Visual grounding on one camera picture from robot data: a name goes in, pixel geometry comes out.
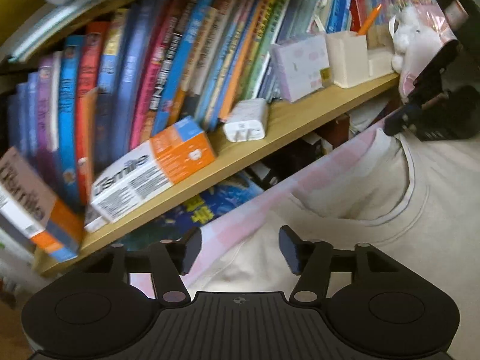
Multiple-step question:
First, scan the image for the white plug adapter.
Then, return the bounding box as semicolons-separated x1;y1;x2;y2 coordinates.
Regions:
223;98;269;143

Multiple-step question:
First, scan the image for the blue illustrated book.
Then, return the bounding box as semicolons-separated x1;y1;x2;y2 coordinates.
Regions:
124;170;265;250

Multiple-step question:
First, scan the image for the pink checked tablecloth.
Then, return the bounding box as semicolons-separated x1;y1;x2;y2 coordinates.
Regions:
127;125;379;301

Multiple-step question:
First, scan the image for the pink rabbit plush toy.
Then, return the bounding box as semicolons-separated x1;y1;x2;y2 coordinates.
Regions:
389;3;459;103

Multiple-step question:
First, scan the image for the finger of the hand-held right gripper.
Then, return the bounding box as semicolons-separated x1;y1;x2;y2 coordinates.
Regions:
384;106;419;136

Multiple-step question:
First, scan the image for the tiny white box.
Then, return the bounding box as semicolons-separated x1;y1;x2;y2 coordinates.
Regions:
83;208;110;233

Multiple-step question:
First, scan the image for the orange pencil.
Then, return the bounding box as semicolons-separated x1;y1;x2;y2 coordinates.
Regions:
357;4;383;36

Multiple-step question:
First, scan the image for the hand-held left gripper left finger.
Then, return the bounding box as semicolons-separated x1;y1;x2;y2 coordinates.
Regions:
75;227;203;305

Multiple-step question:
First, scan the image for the cream pen holder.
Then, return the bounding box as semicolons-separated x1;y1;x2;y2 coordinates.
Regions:
325;30;370;89

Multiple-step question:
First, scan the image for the row of colourful books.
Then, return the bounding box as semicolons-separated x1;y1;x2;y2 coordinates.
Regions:
7;0;409;211

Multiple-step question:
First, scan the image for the wooden bookshelf with white frame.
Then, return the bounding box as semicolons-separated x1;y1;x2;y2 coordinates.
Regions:
0;0;402;278

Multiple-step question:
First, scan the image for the long white and orange box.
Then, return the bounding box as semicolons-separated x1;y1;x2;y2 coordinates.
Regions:
90;116;218;224

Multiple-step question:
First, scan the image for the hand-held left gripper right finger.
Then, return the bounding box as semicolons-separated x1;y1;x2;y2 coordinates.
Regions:
279;225;404;304

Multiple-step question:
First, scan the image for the low cream box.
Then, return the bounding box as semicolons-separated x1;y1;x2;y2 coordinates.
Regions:
367;50;399;77

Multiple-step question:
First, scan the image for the tall orange and blue box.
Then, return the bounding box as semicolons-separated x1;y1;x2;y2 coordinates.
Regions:
0;146;85;263

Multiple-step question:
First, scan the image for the pale purple note box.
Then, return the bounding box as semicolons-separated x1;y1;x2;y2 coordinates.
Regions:
270;33;331;103

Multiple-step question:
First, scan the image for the flat stack of thin books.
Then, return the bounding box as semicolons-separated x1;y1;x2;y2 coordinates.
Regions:
7;0;128;64

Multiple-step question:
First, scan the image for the cream T-shirt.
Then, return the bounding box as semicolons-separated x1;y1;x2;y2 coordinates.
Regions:
184;127;480;360

